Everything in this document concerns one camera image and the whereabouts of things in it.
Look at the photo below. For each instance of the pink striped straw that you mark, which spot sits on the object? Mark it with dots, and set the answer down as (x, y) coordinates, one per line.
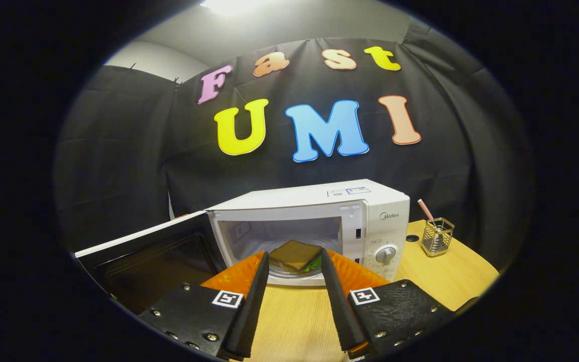
(424, 208)

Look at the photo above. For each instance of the metal mesh utensil holder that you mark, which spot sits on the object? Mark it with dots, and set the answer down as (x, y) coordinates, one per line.
(436, 241)

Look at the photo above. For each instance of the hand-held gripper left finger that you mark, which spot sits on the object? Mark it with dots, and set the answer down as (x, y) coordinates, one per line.
(254, 306)

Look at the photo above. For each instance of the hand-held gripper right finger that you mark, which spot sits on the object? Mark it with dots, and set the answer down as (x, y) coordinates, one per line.
(342, 311)

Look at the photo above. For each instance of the white microwave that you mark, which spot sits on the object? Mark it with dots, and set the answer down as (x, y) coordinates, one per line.
(319, 193)

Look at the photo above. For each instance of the brown bread lettuce sandwich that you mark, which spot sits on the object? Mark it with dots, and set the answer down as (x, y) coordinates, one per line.
(294, 254)

